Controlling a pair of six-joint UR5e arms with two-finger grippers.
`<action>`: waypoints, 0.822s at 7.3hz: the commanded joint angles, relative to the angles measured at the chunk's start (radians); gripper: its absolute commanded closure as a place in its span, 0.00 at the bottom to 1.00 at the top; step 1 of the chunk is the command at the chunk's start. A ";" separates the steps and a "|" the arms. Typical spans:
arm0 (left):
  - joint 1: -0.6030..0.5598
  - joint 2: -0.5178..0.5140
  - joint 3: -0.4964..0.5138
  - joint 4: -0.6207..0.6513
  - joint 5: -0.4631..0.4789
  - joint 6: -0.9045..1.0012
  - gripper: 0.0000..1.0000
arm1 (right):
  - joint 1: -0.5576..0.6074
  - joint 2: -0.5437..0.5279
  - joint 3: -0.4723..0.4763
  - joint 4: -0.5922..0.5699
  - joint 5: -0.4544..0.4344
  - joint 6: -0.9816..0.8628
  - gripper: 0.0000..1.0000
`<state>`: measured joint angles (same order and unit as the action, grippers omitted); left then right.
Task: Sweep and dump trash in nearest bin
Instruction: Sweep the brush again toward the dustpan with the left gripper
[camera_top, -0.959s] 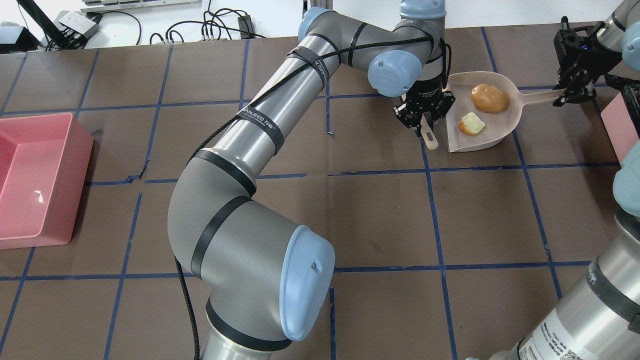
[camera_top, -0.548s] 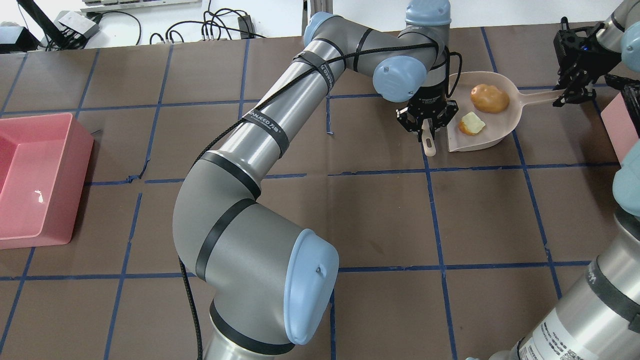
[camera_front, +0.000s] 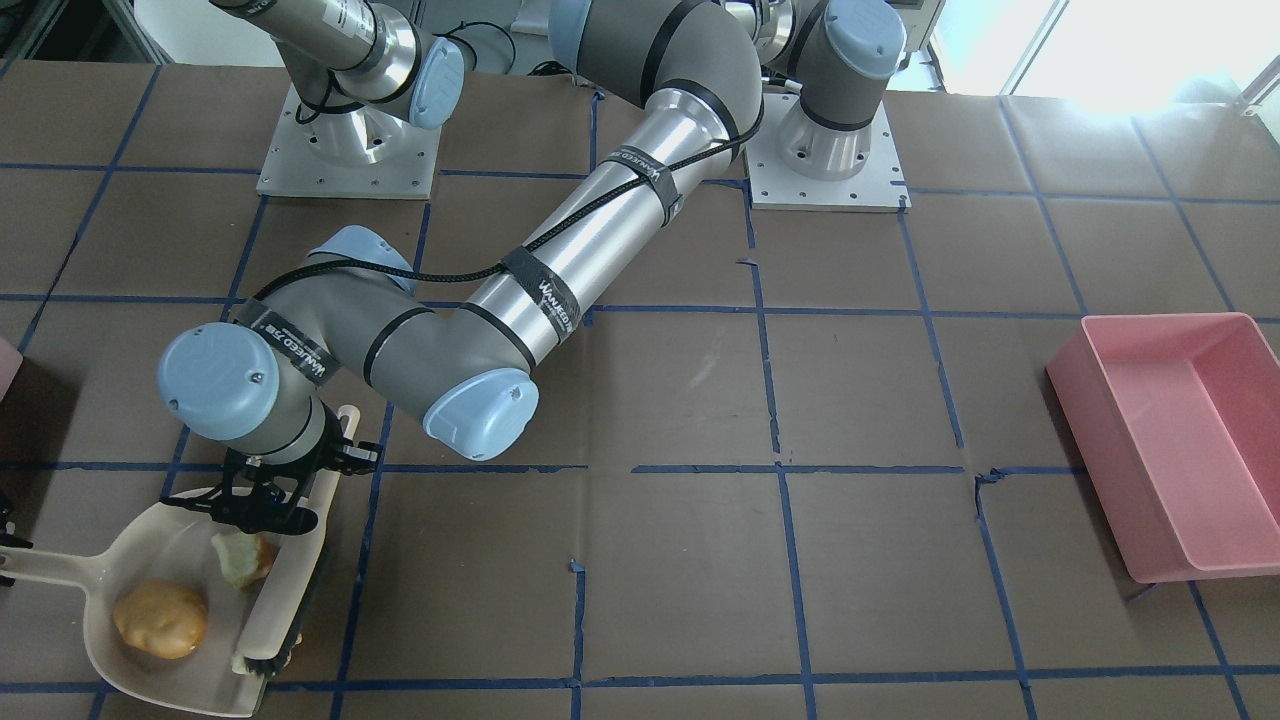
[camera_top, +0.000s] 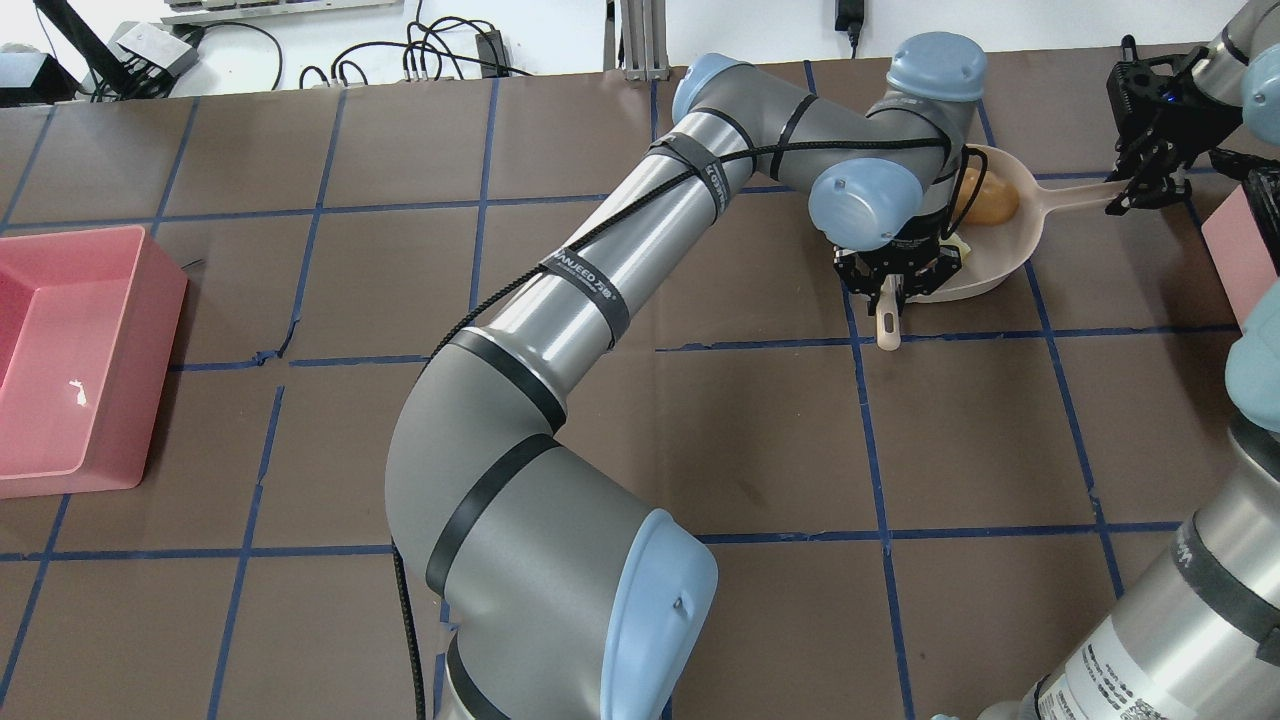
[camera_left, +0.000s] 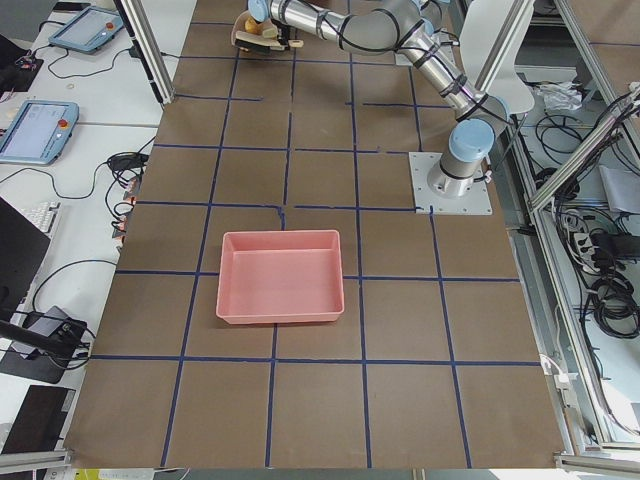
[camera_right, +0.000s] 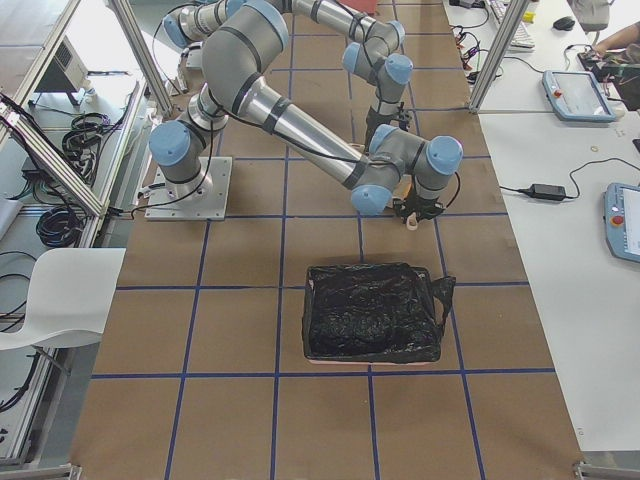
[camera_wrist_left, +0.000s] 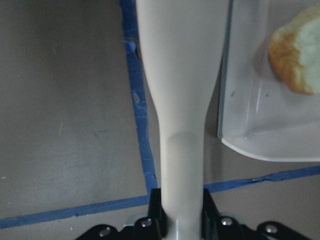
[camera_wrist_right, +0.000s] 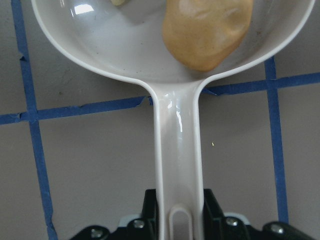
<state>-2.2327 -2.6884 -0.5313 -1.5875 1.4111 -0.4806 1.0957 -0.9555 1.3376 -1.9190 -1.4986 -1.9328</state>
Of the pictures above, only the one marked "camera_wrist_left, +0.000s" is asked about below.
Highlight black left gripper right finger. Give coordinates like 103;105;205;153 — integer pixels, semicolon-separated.
201;188;220;237

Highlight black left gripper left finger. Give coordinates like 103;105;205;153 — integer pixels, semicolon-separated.
147;188;167;238

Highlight cream plastic dustpan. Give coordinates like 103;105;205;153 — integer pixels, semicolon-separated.
218;0;320;162

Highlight cream hand brush dark bristles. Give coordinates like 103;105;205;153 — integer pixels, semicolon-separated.
136;0;230;240

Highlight small bread chunk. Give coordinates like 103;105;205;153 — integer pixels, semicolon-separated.
268;4;320;95

